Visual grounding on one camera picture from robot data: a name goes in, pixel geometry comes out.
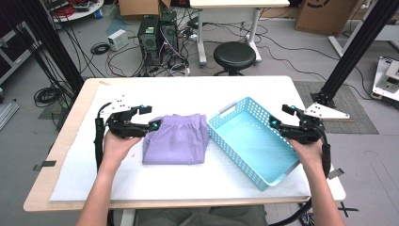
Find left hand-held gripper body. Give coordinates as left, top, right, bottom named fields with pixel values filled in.
left=99, top=94, right=144, bottom=139

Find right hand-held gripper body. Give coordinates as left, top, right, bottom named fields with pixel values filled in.
left=286, top=102, right=351, bottom=145

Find purple shorts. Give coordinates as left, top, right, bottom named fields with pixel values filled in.
left=141, top=113, right=211, bottom=166

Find light blue plastic basket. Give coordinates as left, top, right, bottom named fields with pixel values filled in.
left=207, top=96, right=301, bottom=192

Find person's right hand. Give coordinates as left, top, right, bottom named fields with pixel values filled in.
left=288, top=138, right=325, bottom=170

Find person's left hand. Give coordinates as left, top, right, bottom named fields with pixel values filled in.
left=103, top=131, right=143, bottom=170

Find grey floor mat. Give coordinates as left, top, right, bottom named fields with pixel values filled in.
left=293, top=80, right=380, bottom=136

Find grey tape strip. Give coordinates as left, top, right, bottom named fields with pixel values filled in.
left=33, top=160, right=57, bottom=172
left=327, top=168, right=345, bottom=180

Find black computer tower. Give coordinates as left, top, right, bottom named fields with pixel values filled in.
left=136, top=14, right=161, bottom=68
left=159, top=10, right=180, bottom=61

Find white box device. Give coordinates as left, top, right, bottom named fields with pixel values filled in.
left=106, top=28, right=130, bottom=52

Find black round stool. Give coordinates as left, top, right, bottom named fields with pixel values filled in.
left=213, top=40, right=257, bottom=77

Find black metal stand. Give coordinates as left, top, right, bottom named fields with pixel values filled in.
left=17, top=0, right=86, bottom=94
left=310, top=0, right=399, bottom=108

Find white flat device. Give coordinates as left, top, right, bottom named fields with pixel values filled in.
left=371, top=56, right=399, bottom=104

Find large cardboard box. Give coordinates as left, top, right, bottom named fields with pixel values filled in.
left=295, top=0, right=362, bottom=37

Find small cardboard box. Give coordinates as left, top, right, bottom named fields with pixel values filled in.
left=118, top=0, right=172, bottom=18

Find person's legs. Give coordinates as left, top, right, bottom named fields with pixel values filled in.
left=134, top=204, right=268, bottom=226

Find round white table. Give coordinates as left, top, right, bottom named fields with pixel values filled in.
left=46, top=0, right=104, bottom=24

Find white desk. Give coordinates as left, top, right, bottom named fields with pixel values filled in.
left=189, top=0, right=291, bottom=68

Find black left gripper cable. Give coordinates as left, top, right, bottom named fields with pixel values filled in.
left=93, top=102, right=113, bottom=172

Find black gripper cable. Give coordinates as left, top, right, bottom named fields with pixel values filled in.
left=268, top=123, right=332, bottom=226
left=93, top=102, right=113, bottom=172

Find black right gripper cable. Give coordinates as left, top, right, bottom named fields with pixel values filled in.
left=268, top=123, right=332, bottom=226

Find small coiled black cable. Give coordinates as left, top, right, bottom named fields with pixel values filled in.
left=89, top=41, right=111, bottom=57

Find large coiled black cable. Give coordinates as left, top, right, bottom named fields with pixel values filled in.
left=33, top=86, right=64, bottom=108

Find red coiled cable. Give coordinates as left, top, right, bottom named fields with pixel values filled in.
left=53, top=3, right=75, bottom=19

